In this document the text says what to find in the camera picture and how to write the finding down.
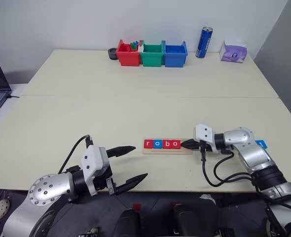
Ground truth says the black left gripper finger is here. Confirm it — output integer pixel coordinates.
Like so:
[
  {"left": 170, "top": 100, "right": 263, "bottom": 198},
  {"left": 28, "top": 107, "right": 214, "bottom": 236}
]
[
  {"left": 114, "top": 173, "right": 148, "bottom": 196},
  {"left": 107, "top": 146, "right": 137, "bottom": 158}
]

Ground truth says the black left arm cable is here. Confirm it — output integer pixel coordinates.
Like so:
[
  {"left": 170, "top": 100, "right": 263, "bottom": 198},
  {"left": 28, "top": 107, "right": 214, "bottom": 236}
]
[{"left": 58, "top": 134, "right": 94, "bottom": 175}]

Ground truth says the red plastic bin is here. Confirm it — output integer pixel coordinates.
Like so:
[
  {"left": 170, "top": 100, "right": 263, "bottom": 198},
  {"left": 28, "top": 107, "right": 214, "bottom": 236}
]
[{"left": 116, "top": 39, "right": 143, "bottom": 67}]

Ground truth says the green plastic bin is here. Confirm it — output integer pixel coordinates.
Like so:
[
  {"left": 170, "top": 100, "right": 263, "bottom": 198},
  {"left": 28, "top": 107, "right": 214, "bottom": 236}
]
[{"left": 140, "top": 40, "right": 164, "bottom": 67}]

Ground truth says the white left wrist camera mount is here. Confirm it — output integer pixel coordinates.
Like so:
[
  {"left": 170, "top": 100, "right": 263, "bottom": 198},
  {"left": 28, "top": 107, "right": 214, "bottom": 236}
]
[{"left": 81, "top": 145, "right": 109, "bottom": 197}]

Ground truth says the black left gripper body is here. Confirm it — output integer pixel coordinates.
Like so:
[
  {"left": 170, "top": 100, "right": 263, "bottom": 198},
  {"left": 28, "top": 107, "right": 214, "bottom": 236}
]
[{"left": 94, "top": 165, "right": 118, "bottom": 197}]

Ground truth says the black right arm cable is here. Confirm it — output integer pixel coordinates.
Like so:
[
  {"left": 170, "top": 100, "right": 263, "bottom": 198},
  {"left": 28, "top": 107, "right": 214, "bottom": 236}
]
[{"left": 199, "top": 147, "right": 257, "bottom": 187}]

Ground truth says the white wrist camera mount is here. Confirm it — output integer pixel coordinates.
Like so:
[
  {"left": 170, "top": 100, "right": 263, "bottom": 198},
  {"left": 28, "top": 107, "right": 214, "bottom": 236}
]
[
  {"left": 81, "top": 145, "right": 109, "bottom": 197},
  {"left": 193, "top": 124, "right": 217, "bottom": 152}
]

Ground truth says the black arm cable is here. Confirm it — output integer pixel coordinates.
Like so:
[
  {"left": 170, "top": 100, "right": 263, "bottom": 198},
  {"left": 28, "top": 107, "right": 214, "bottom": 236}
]
[
  {"left": 58, "top": 134, "right": 94, "bottom": 175},
  {"left": 199, "top": 147, "right": 257, "bottom": 187}
]

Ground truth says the wooden letter tray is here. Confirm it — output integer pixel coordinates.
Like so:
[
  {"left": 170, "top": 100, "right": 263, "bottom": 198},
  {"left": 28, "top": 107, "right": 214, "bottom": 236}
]
[{"left": 142, "top": 138, "right": 193, "bottom": 155}]

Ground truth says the dark rounded shape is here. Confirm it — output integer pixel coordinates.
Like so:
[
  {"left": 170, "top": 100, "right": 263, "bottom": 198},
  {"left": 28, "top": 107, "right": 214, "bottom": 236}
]
[
  {"left": 117, "top": 208, "right": 142, "bottom": 237},
  {"left": 172, "top": 203, "right": 212, "bottom": 237}
]

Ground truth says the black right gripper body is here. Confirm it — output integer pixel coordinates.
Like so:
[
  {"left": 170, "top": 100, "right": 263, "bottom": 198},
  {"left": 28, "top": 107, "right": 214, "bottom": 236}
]
[{"left": 196, "top": 140, "right": 212, "bottom": 153}]

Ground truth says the blue letter tile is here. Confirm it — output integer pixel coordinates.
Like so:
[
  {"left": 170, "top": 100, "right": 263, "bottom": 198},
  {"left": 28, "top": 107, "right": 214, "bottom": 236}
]
[{"left": 255, "top": 140, "right": 269, "bottom": 150}]

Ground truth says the blue plastic bin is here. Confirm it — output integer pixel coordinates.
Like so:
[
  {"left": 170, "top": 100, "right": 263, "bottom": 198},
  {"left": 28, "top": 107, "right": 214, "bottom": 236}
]
[{"left": 162, "top": 40, "right": 188, "bottom": 68}]

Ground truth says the white perforated shoe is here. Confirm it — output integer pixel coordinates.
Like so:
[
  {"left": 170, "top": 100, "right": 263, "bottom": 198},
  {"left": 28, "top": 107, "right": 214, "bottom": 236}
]
[{"left": 0, "top": 198, "right": 11, "bottom": 223}]

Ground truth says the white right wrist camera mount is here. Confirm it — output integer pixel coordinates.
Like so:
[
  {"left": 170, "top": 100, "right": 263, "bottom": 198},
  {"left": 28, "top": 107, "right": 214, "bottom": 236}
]
[{"left": 193, "top": 124, "right": 217, "bottom": 152}]

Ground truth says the purple tissue box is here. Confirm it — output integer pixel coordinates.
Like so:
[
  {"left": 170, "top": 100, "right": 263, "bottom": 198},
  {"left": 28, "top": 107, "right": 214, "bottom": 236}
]
[{"left": 219, "top": 39, "right": 248, "bottom": 62}]

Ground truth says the blue drink can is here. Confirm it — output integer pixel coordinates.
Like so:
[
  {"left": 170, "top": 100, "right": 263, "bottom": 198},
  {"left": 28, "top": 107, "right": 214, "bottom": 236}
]
[{"left": 195, "top": 26, "right": 214, "bottom": 59}]

